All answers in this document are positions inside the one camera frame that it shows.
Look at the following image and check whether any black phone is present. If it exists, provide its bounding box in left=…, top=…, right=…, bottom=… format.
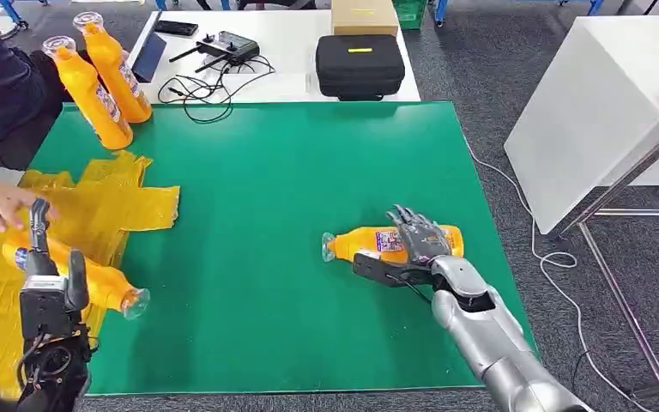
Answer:
left=154, top=20, right=199, bottom=37

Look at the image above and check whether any yellow plastic sheet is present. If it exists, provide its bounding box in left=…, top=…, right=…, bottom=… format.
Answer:
left=0, top=149, right=182, bottom=401

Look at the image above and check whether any white table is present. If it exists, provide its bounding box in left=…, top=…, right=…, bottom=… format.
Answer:
left=127, top=8, right=421, bottom=105

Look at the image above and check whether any white floor cable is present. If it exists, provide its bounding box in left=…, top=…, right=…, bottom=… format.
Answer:
left=469, top=150, right=655, bottom=412

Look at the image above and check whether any green crate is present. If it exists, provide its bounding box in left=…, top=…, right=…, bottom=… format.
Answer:
left=391, top=0, right=428, bottom=31

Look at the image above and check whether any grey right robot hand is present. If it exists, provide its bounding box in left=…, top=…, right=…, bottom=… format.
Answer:
left=353, top=204, right=453, bottom=288

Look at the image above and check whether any blue wheeled cart leg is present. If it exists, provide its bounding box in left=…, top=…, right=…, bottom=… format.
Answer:
left=0, top=0, right=28, bottom=29

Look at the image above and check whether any black remote controller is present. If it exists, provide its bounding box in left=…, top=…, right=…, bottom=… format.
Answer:
left=169, top=30, right=261, bottom=73

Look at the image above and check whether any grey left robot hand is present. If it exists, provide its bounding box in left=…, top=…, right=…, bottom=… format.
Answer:
left=19, top=198, right=90, bottom=342

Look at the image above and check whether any cardboard box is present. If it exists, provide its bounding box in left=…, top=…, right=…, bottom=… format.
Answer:
left=330, top=0, right=400, bottom=37

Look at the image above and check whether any blue metal frame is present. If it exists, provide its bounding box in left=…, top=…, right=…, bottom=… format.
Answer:
left=432, top=0, right=605, bottom=27

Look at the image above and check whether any dark blue tablet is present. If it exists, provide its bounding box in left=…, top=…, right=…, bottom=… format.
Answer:
left=131, top=32, right=167, bottom=84

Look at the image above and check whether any green table mat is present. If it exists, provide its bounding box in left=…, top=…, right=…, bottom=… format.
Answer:
left=29, top=100, right=538, bottom=397

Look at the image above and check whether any person's hand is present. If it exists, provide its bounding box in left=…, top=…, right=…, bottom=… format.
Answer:
left=0, top=185, right=57, bottom=234

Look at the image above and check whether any white desk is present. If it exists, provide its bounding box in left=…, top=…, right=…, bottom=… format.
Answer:
left=504, top=15, right=659, bottom=235

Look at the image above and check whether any black carrying case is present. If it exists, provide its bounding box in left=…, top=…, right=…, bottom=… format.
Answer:
left=315, top=33, right=406, bottom=102

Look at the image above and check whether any orange drink bottle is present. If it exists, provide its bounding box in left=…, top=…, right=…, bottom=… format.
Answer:
left=42, top=35, right=135, bottom=151
left=2, top=227, right=152, bottom=321
left=322, top=225, right=465, bottom=265
left=73, top=11, right=154, bottom=124

